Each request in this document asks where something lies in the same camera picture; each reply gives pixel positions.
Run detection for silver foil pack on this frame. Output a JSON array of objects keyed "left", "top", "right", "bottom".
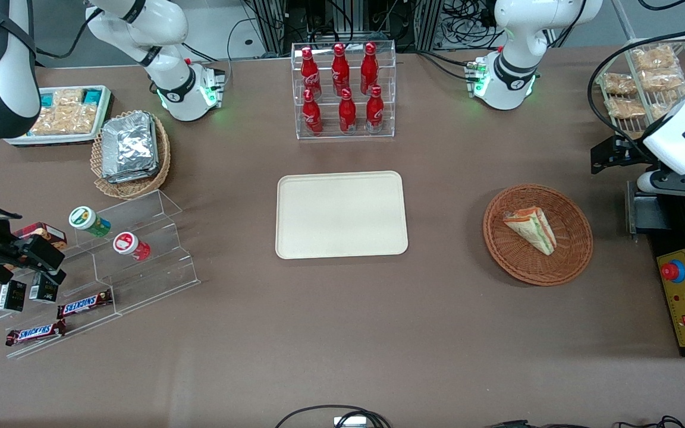
[
  {"left": 100, "top": 112, "right": 158, "bottom": 178},
  {"left": 105, "top": 113, "right": 161, "bottom": 185}
]

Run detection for red snack cup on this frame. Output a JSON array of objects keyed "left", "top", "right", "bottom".
[{"left": 112, "top": 231, "right": 152, "bottom": 262}]

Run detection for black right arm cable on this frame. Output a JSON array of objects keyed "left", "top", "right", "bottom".
[{"left": 32, "top": 6, "right": 105, "bottom": 60}]

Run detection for aluminium frame rack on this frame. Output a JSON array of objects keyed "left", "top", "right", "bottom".
[{"left": 247, "top": 0, "right": 445, "bottom": 55}]

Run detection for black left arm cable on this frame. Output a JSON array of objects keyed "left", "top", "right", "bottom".
[{"left": 586, "top": 29, "right": 685, "bottom": 161}]

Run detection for white snack tray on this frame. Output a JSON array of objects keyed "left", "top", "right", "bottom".
[{"left": 5, "top": 85, "right": 114, "bottom": 147}]

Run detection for green snack cup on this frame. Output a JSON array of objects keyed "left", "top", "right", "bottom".
[{"left": 68, "top": 206, "right": 112, "bottom": 238}]

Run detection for white wire rack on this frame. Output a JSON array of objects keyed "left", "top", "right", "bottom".
[{"left": 595, "top": 36, "right": 685, "bottom": 140}]

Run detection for triangle sandwich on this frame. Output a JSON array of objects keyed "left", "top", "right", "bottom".
[{"left": 502, "top": 206, "right": 557, "bottom": 256}]

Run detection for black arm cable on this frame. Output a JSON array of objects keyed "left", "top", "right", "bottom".
[
  {"left": 32, "top": 6, "right": 105, "bottom": 60},
  {"left": 586, "top": 29, "right": 685, "bottom": 161}
]

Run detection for clear acrylic bottle rack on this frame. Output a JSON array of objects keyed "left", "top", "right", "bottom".
[{"left": 291, "top": 42, "right": 397, "bottom": 140}]

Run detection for tangle of black cables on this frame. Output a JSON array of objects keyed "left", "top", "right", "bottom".
[{"left": 442, "top": 0, "right": 505, "bottom": 49}]

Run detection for Snickers chocolate bar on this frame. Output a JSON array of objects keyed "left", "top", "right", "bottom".
[
  {"left": 57, "top": 289, "right": 113, "bottom": 320},
  {"left": 5, "top": 320, "right": 67, "bottom": 347}
]

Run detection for black equipment housing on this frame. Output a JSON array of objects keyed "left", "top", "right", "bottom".
[{"left": 646, "top": 193, "right": 685, "bottom": 358}]

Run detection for clear acrylic stepped stand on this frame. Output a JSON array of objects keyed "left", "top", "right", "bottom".
[{"left": 0, "top": 189, "right": 202, "bottom": 360}]

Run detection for grey metal bracket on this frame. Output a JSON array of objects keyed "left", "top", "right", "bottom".
[{"left": 625, "top": 181, "right": 671, "bottom": 235}]

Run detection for clear bagged pastry pack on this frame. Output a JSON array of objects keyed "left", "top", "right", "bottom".
[
  {"left": 631, "top": 46, "right": 679, "bottom": 71},
  {"left": 640, "top": 68, "right": 685, "bottom": 93},
  {"left": 602, "top": 72, "right": 638, "bottom": 96},
  {"left": 649, "top": 86, "right": 685, "bottom": 119},
  {"left": 606, "top": 96, "right": 646, "bottom": 119}
]

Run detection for beige rectangular tray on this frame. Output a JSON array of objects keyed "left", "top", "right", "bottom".
[{"left": 275, "top": 171, "right": 409, "bottom": 260}]

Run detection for thin black cable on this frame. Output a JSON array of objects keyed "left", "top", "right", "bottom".
[{"left": 485, "top": 415, "right": 685, "bottom": 428}]

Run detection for oval tan wicker basket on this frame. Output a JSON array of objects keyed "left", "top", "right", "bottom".
[{"left": 90, "top": 110, "right": 172, "bottom": 200}]

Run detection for black cable loop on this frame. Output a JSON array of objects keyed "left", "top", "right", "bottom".
[{"left": 274, "top": 404, "right": 392, "bottom": 428}]

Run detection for small black box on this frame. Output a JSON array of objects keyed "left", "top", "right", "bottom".
[
  {"left": 0, "top": 279, "right": 27, "bottom": 313},
  {"left": 29, "top": 273, "right": 59, "bottom": 304}
]

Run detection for round brown wicker basket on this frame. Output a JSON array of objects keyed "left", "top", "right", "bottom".
[{"left": 483, "top": 183, "right": 594, "bottom": 287}]

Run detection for clear cracker pack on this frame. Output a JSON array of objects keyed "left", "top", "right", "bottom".
[
  {"left": 30, "top": 104, "right": 99, "bottom": 136},
  {"left": 51, "top": 89, "right": 85, "bottom": 109}
]

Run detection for black base power cables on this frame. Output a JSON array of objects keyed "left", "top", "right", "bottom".
[{"left": 399, "top": 48, "right": 480, "bottom": 81}]

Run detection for red brown snack box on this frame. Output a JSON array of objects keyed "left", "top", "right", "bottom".
[{"left": 12, "top": 222, "right": 68, "bottom": 250}]

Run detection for red cola bottle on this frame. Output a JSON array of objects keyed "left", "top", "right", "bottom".
[
  {"left": 331, "top": 43, "right": 350, "bottom": 97},
  {"left": 360, "top": 42, "right": 379, "bottom": 96},
  {"left": 301, "top": 88, "right": 323, "bottom": 136},
  {"left": 366, "top": 85, "right": 385, "bottom": 133},
  {"left": 301, "top": 48, "right": 322, "bottom": 99},
  {"left": 338, "top": 88, "right": 357, "bottom": 134}
]

